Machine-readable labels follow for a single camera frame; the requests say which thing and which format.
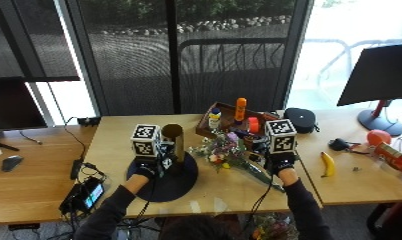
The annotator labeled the small orange cup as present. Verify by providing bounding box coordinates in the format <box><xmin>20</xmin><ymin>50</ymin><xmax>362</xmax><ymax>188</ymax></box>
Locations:
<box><xmin>246</xmin><ymin>116</ymin><xmax>261</xmax><ymax>135</ymax></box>

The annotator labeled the orange bottle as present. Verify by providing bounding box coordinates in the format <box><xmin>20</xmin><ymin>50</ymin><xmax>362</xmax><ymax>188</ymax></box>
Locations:
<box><xmin>233</xmin><ymin>97</ymin><xmax>249</xmax><ymax>123</ymax></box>

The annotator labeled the black cable on table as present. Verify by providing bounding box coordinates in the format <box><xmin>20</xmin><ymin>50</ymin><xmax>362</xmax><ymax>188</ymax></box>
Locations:
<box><xmin>62</xmin><ymin>116</ymin><xmax>89</xmax><ymax>161</ymax></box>

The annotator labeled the white marker cube right glove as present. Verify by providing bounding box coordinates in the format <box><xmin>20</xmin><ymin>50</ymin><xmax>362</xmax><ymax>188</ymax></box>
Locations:
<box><xmin>263</xmin><ymin>118</ymin><xmax>298</xmax><ymax>155</ymax></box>

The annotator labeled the flower bouquet with green stems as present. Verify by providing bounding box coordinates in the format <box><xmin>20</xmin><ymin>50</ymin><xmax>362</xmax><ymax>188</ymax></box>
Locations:
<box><xmin>186</xmin><ymin>131</ymin><xmax>286</xmax><ymax>193</ymax></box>

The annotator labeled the dark red chair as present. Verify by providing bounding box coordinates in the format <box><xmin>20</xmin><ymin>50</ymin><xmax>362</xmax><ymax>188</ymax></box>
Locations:
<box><xmin>366</xmin><ymin>197</ymin><xmax>402</xmax><ymax>240</ymax></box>

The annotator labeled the yellow banana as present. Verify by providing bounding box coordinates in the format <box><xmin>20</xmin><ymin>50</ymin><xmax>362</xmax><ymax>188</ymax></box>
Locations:
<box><xmin>319</xmin><ymin>151</ymin><xmax>337</xmax><ymax>179</ymax></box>

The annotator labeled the dark metal railing outside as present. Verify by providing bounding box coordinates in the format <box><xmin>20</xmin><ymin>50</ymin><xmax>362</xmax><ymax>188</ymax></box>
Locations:
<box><xmin>177</xmin><ymin>36</ymin><xmax>287</xmax><ymax>76</ymax></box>

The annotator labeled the red cylinder can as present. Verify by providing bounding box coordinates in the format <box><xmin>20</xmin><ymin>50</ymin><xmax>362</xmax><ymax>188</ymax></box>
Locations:
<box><xmin>371</xmin><ymin>142</ymin><xmax>402</xmax><ymax>178</ymax></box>

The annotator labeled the tall brown cylinder vase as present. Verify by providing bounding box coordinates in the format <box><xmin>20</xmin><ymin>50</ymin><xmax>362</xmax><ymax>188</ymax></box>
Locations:
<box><xmin>161</xmin><ymin>123</ymin><xmax>188</xmax><ymax>164</ymax></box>

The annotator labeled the person's left hand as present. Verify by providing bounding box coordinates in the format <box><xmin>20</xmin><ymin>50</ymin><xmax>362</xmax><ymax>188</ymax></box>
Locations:
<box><xmin>133</xmin><ymin>142</ymin><xmax>176</xmax><ymax>180</ymax></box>

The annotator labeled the orange ball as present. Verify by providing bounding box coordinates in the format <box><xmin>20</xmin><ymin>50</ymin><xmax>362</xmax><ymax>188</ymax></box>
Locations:
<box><xmin>365</xmin><ymin>129</ymin><xmax>394</xmax><ymax>147</ymax></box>

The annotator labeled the black round mat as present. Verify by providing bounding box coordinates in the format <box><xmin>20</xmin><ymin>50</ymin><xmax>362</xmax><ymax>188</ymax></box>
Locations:
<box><xmin>125</xmin><ymin>151</ymin><xmax>201</xmax><ymax>203</ymax></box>

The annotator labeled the bunch of mixed flowers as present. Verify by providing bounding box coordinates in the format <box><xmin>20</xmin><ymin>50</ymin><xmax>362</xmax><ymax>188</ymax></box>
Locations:
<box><xmin>250</xmin><ymin>214</ymin><xmax>301</xmax><ymax>240</ymax></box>

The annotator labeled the white marker cube left glove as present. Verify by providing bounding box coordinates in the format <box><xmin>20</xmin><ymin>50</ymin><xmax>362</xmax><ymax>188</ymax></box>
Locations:
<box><xmin>129</xmin><ymin>123</ymin><xmax>162</xmax><ymax>158</ymax></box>

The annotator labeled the black clamp at table edge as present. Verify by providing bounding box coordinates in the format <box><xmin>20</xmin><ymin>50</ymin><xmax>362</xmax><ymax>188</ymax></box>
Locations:
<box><xmin>76</xmin><ymin>116</ymin><xmax>102</xmax><ymax>127</ymax></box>

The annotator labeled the brown wooden tray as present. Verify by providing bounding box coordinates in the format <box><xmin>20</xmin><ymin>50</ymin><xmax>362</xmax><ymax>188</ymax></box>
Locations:
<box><xmin>194</xmin><ymin>101</ymin><xmax>282</xmax><ymax>141</ymax></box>

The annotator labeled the dark computer mouse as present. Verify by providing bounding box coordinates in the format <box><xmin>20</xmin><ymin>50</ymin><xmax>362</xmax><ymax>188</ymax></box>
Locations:
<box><xmin>0</xmin><ymin>154</ymin><xmax>25</xmax><ymax>173</ymax></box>

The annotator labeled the white bottle with blue cap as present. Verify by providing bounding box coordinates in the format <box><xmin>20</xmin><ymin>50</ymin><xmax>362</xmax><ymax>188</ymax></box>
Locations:
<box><xmin>208</xmin><ymin>107</ymin><xmax>223</xmax><ymax>132</ymax></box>

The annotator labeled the black device with lit screen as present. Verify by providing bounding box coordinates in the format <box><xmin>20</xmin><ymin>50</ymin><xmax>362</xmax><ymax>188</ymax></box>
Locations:
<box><xmin>57</xmin><ymin>175</ymin><xmax>108</xmax><ymax>215</ymax></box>

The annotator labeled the black power adapter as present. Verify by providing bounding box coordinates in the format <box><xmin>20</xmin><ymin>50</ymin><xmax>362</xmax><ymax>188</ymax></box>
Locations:
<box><xmin>69</xmin><ymin>158</ymin><xmax>84</xmax><ymax>181</ymax></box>

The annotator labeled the black monitor with red stand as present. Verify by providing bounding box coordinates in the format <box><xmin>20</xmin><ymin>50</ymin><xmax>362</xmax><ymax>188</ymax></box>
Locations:
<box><xmin>335</xmin><ymin>42</ymin><xmax>402</xmax><ymax>137</ymax></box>

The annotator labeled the black glove cable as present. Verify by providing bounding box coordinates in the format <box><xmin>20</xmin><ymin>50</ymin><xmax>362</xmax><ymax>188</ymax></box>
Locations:
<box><xmin>136</xmin><ymin>176</ymin><xmax>160</xmax><ymax>223</ymax></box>
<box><xmin>246</xmin><ymin>173</ymin><xmax>274</xmax><ymax>231</ymax></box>

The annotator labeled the black zipped case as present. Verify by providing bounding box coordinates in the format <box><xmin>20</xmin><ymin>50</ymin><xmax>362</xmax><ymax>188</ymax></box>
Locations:
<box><xmin>282</xmin><ymin>107</ymin><xmax>321</xmax><ymax>135</ymax></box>

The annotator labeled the person's right hand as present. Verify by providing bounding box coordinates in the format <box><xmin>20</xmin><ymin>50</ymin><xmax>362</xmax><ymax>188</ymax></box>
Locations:
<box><xmin>253</xmin><ymin>141</ymin><xmax>299</xmax><ymax>176</ymax></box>

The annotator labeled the white marker cube glove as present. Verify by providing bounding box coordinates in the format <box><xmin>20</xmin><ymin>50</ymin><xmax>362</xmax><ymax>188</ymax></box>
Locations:
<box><xmin>129</xmin><ymin>123</ymin><xmax>162</xmax><ymax>158</ymax></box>
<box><xmin>263</xmin><ymin>118</ymin><xmax>298</xmax><ymax>155</ymax></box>

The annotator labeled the small black gadget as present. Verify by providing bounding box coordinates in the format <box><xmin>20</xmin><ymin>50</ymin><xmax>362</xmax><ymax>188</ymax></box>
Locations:
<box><xmin>327</xmin><ymin>137</ymin><xmax>362</xmax><ymax>155</ymax></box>

